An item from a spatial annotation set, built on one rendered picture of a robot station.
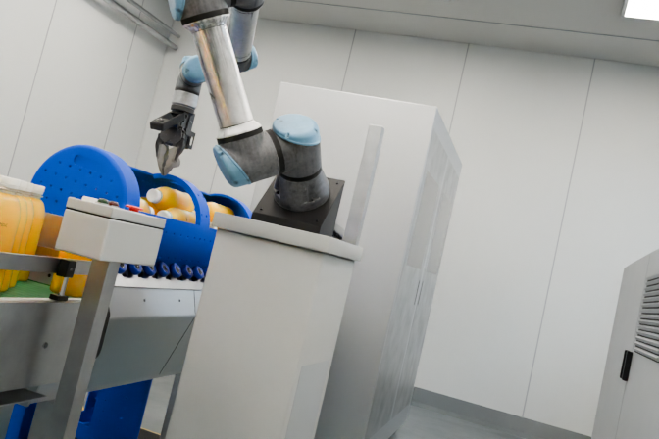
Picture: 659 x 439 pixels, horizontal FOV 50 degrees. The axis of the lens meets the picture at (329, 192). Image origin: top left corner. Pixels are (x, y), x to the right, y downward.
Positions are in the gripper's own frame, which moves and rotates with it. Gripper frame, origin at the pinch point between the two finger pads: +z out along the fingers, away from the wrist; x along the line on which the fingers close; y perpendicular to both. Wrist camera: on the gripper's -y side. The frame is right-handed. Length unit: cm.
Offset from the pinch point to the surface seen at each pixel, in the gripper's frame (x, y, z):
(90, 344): -31, -63, 40
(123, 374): -8, -8, 58
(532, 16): -69, 387, -216
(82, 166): 0.4, -36.7, 5.6
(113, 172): -8.6, -37.1, 5.7
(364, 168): -32, 105, -27
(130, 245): -34, -63, 20
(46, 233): 0.9, -42.7, 23.3
